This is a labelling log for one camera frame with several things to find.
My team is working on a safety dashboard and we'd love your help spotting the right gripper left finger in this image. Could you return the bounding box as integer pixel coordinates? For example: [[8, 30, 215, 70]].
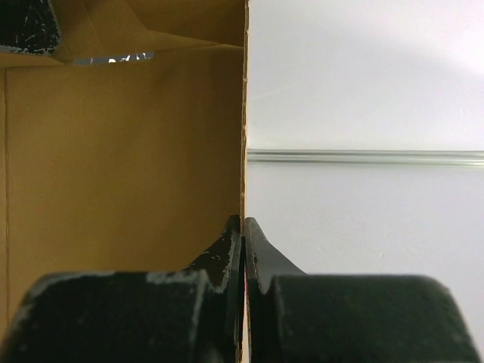
[[1, 216, 243, 362]]

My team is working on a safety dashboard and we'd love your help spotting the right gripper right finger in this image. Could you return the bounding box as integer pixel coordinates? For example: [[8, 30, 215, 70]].
[[244, 218, 480, 362]]

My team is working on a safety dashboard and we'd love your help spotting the brown cardboard box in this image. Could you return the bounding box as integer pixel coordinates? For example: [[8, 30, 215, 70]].
[[1, 1, 249, 342]]

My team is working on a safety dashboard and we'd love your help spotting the black marble pattern mat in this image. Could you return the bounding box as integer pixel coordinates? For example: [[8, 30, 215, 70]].
[[1, 1, 157, 67]]

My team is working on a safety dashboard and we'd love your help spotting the aluminium frame profile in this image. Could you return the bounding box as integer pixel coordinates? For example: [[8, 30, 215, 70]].
[[248, 149, 483, 168]]

